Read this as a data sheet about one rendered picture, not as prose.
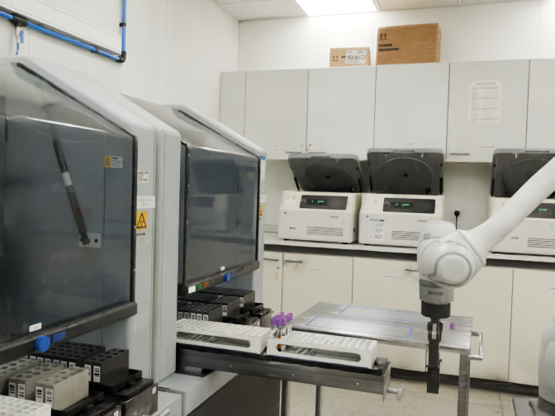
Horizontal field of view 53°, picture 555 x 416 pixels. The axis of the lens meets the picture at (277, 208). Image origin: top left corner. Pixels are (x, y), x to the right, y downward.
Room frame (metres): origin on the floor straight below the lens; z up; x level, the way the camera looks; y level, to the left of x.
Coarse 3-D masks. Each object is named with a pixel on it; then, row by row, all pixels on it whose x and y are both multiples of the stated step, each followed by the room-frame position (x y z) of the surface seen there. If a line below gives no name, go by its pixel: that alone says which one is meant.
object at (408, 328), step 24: (312, 312) 2.07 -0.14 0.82; (336, 312) 2.08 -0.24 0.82; (360, 312) 2.09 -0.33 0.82; (384, 312) 2.10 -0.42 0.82; (408, 312) 2.11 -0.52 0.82; (360, 336) 1.76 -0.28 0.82; (384, 336) 1.75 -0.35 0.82; (408, 336) 1.76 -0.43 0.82; (456, 336) 1.78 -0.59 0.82; (480, 336) 1.93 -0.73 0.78; (480, 360) 1.69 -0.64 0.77; (288, 384) 1.85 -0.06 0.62; (288, 408) 1.86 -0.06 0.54
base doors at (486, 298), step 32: (288, 256) 3.97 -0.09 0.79; (320, 256) 3.89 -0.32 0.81; (288, 288) 3.96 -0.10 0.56; (320, 288) 3.89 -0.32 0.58; (352, 288) 3.83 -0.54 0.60; (384, 288) 3.74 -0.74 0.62; (416, 288) 3.67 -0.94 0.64; (480, 288) 3.55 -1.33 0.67; (544, 288) 3.43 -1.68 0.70; (480, 320) 3.55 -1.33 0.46; (512, 320) 3.49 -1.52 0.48; (544, 320) 3.43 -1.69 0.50; (384, 352) 3.74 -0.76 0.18; (416, 352) 3.66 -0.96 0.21; (448, 352) 3.61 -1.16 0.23; (512, 352) 3.49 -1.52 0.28
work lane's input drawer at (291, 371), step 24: (192, 360) 1.59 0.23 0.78; (216, 360) 1.57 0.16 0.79; (240, 360) 1.54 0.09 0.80; (264, 360) 1.52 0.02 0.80; (288, 360) 1.51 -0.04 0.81; (384, 360) 1.51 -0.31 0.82; (312, 384) 1.47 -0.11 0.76; (336, 384) 1.45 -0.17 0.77; (360, 384) 1.43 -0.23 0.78; (384, 384) 1.43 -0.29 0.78
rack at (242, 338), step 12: (180, 324) 1.65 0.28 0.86; (192, 324) 1.65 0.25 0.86; (204, 324) 1.66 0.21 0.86; (216, 324) 1.67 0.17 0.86; (228, 324) 1.67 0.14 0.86; (180, 336) 1.66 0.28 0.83; (192, 336) 1.66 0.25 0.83; (204, 336) 1.66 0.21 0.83; (216, 336) 1.69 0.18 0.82; (228, 336) 1.57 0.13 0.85; (240, 336) 1.56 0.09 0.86; (252, 336) 1.55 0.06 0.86; (264, 336) 1.58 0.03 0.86; (228, 348) 1.57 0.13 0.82; (240, 348) 1.56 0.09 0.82; (252, 348) 1.55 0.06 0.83; (264, 348) 1.58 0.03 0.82
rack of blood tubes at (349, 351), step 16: (288, 336) 1.56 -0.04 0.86; (304, 336) 1.56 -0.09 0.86; (320, 336) 1.57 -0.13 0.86; (336, 336) 1.57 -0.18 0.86; (272, 352) 1.53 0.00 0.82; (288, 352) 1.52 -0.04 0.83; (304, 352) 1.53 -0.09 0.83; (320, 352) 1.59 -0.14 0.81; (336, 352) 1.57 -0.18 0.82; (352, 352) 1.56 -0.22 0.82; (368, 352) 1.45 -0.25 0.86
